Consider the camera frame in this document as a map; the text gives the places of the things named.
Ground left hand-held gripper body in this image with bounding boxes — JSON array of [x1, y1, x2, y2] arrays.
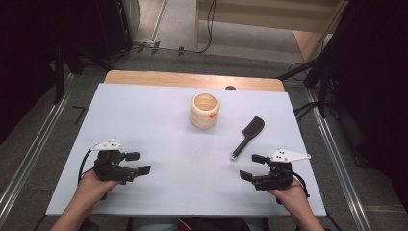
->
[[90, 138, 140, 186]]

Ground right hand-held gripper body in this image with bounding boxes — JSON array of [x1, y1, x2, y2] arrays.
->
[[251, 148, 312, 193]]

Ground black comb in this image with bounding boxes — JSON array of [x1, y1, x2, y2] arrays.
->
[[230, 115, 266, 162]]

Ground person's right hand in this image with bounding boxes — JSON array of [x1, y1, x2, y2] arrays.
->
[[267, 179, 310, 215]]

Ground person's left hand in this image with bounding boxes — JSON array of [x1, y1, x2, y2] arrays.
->
[[76, 169, 122, 208]]

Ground white board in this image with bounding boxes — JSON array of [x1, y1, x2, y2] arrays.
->
[[45, 82, 327, 217]]

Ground black metal stand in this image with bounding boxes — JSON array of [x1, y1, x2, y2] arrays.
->
[[277, 38, 341, 119], [52, 38, 114, 105]]

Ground wooden table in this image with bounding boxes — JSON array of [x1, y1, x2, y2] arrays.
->
[[104, 69, 286, 93]]

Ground dark cabinet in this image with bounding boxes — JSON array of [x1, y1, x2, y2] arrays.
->
[[92, 0, 134, 61]]

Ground left hand-held gripper black cable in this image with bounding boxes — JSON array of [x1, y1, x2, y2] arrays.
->
[[77, 148, 94, 185]]

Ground hand-held gripper black cable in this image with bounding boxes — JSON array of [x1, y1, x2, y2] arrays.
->
[[292, 172, 311, 198], [77, 148, 94, 185]]

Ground right hand-held gripper black cable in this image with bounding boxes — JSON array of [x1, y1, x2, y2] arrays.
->
[[292, 172, 311, 198]]

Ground metal floor rail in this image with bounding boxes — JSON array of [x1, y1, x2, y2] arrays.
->
[[304, 88, 373, 231], [0, 72, 77, 224]]

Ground black floor cables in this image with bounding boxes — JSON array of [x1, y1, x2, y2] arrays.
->
[[293, 101, 321, 124]]

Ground black hanging cable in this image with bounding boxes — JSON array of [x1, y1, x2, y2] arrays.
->
[[195, 0, 217, 54]]

